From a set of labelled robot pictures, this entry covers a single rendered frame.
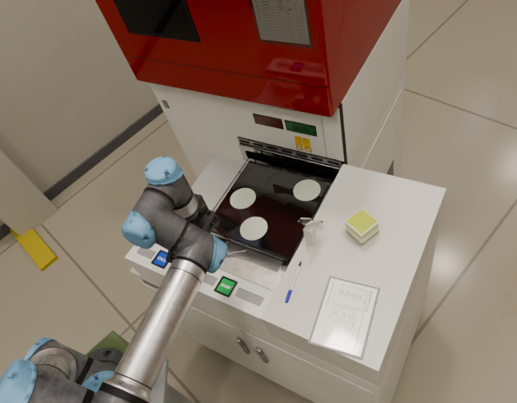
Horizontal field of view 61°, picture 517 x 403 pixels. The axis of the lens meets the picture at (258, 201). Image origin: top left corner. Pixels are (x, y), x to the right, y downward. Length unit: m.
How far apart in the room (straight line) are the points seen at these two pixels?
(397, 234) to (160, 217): 0.76
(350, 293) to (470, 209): 1.50
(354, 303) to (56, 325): 2.01
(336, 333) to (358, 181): 0.54
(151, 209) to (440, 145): 2.31
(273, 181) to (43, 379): 1.09
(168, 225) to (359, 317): 0.61
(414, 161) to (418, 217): 1.46
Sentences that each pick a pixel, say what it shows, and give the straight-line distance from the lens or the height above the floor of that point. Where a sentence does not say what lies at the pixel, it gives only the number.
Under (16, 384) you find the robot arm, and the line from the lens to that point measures 0.83.
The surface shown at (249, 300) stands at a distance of 1.34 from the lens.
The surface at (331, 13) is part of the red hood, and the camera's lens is 1.22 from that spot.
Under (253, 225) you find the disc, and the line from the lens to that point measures 1.54.
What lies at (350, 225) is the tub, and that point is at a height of 1.03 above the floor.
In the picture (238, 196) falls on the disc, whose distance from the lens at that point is 1.64.
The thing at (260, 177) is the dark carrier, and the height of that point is 0.90.
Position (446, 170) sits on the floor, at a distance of 2.84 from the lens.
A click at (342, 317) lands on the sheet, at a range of 1.26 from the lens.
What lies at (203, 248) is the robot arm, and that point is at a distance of 0.92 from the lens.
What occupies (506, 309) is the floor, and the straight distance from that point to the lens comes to 2.41.
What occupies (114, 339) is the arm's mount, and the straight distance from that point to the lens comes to 1.44.
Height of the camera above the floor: 2.13
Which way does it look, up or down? 50 degrees down
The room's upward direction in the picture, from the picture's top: 20 degrees counter-clockwise
